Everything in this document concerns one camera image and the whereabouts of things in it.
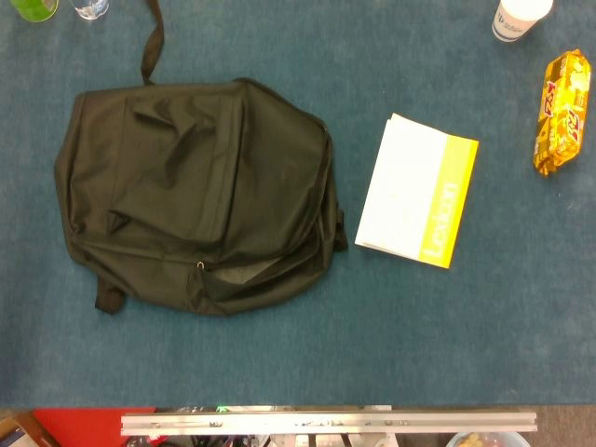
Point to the blue felt table cloth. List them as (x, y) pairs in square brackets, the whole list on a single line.
[(279, 349)]

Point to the red box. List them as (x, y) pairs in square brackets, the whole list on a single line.
[(84, 428)]

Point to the white and yellow booklet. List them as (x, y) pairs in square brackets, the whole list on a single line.
[(405, 186)]

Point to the brown cardboard box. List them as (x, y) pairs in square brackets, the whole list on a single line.
[(18, 435)]

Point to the white paper cup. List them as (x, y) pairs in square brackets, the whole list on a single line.
[(517, 18)]

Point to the yellow snack packet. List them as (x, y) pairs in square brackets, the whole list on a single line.
[(561, 116)]

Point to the black fabric backpack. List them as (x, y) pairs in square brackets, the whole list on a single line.
[(186, 186)]

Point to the round bowl with snacks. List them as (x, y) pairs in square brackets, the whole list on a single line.
[(484, 440)]

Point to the aluminium profile rail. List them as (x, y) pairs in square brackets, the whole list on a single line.
[(326, 423)]

